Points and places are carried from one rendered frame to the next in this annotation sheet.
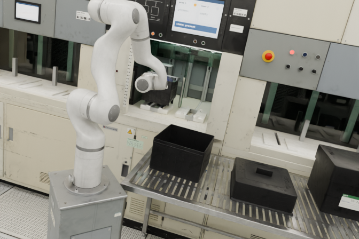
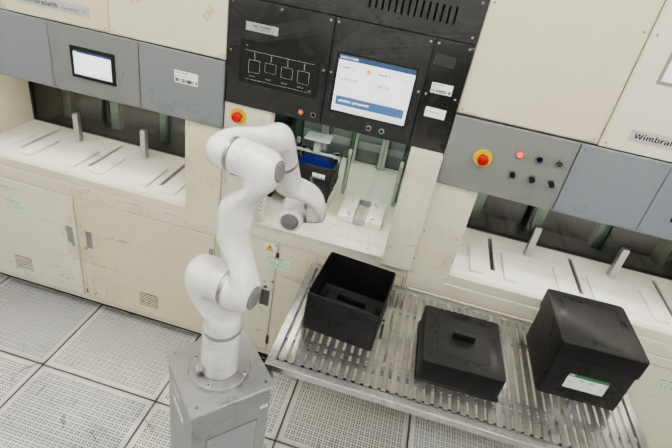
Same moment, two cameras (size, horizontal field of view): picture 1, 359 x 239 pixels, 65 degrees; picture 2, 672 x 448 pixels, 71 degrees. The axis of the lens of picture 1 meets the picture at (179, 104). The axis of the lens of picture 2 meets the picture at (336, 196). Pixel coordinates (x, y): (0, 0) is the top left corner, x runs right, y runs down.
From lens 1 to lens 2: 0.59 m
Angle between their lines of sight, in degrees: 14
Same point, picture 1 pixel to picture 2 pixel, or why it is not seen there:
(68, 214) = (201, 421)
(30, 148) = (121, 261)
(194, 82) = (366, 139)
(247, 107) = (447, 226)
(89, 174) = (223, 365)
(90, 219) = (229, 419)
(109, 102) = (246, 289)
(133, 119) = (274, 232)
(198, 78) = not seen: hidden behind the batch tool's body
